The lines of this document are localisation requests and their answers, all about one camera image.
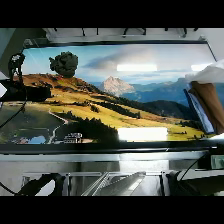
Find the black cable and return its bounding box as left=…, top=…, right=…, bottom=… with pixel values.
left=0, top=99, right=28, bottom=130
left=179, top=156, right=209, bottom=183

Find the dark green garment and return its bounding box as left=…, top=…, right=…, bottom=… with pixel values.
left=48, top=51, right=80, bottom=79

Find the blue garment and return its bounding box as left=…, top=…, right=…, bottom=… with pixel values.
left=183, top=87, right=216, bottom=135

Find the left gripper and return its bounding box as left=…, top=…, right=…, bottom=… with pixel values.
left=13, top=83, right=53, bottom=103

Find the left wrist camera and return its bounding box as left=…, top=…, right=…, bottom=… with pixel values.
left=7, top=52, right=27, bottom=83

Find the white garment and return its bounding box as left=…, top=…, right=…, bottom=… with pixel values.
left=184, top=59, right=224, bottom=85

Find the brown garment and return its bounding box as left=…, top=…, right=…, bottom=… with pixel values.
left=189, top=80, right=224, bottom=135

